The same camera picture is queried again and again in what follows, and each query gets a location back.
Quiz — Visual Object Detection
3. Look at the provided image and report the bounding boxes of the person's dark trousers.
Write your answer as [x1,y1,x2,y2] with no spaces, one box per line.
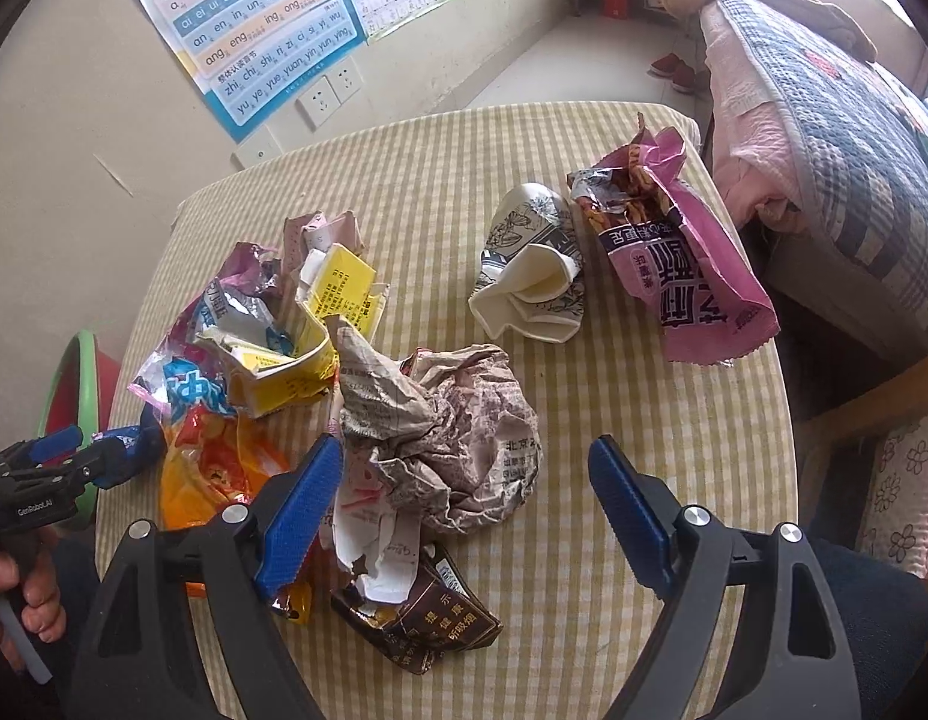
[801,532,928,720]

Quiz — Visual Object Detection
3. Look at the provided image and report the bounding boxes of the floral seat cushion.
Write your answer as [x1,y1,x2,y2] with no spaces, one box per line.
[854,409,928,578]

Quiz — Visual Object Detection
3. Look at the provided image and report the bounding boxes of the crumpled pink carton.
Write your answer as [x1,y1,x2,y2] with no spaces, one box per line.
[280,210,367,293]

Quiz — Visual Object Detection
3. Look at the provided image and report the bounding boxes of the torn yellow medicine box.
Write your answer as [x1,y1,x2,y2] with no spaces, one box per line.
[197,244,390,417]

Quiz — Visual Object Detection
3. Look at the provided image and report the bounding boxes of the wooden chair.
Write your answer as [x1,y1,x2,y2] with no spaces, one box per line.
[794,367,928,526]

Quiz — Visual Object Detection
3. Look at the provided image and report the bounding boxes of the white wall socket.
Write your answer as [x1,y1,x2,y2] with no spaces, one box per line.
[295,79,341,128]
[329,56,364,102]

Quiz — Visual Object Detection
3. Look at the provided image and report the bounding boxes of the crushed white paper cup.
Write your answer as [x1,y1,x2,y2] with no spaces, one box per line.
[468,181,585,344]

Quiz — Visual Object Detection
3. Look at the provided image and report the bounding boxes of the brown towel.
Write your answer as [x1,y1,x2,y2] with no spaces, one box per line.
[659,0,878,61]

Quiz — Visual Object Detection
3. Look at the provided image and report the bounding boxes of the blue patchwork quilt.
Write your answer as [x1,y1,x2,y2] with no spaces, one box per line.
[700,0,928,361]

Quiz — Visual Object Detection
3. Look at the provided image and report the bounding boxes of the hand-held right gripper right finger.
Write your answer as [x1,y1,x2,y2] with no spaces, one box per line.
[588,435,863,720]

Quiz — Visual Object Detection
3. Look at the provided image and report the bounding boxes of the red basin with green rim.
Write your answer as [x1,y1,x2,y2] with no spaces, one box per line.
[38,330,124,488]

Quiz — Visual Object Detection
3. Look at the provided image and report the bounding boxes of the pink snack bag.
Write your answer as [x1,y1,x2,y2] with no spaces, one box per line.
[567,114,782,368]

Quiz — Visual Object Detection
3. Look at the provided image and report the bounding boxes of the orange and blue snack bag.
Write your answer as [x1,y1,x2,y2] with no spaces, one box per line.
[130,349,315,625]

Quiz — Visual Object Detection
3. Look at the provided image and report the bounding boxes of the pink quilt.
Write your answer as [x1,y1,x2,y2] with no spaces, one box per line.
[700,4,810,233]

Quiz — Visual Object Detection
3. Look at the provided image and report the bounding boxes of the brown cigarette pack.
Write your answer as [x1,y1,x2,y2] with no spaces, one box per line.
[330,540,504,676]

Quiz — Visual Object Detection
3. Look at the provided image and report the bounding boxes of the purple foil wrapper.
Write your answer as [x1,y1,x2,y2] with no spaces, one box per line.
[201,240,285,331]

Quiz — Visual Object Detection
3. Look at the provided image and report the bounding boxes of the blank white wall plate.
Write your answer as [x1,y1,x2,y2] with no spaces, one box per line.
[231,127,285,170]

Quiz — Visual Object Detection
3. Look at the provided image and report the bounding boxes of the newspaper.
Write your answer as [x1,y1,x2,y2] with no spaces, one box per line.
[325,315,544,537]

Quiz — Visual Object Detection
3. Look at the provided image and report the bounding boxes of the person's left hand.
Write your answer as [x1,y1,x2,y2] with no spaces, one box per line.
[0,540,69,646]

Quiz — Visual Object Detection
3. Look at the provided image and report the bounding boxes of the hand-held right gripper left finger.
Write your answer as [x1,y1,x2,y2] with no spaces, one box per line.
[62,433,345,720]

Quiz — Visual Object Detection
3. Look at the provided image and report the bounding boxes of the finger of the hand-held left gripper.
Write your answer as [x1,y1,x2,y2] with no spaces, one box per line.
[62,426,167,492]
[0,425,86,470]

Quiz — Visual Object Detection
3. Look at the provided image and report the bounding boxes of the white and pink paper wrapper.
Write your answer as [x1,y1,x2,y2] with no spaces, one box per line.
[318,457,431,605]

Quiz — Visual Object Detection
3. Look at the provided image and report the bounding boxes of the blue lettered wall poster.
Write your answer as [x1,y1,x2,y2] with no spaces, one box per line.
[104,0,360,143]

